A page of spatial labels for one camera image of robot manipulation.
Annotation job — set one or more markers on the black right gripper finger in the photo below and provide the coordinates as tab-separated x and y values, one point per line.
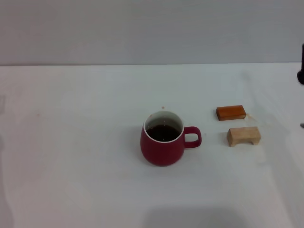
301	77

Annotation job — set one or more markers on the red ceramic cup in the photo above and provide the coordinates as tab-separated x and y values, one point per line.
161	152

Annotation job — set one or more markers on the orange brown wooden block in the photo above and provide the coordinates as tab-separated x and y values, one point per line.
230	112

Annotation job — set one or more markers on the light wooden bridge block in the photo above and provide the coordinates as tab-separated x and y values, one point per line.
242	135

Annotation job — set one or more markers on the dark coffee liquid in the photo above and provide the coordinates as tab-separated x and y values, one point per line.
162	133

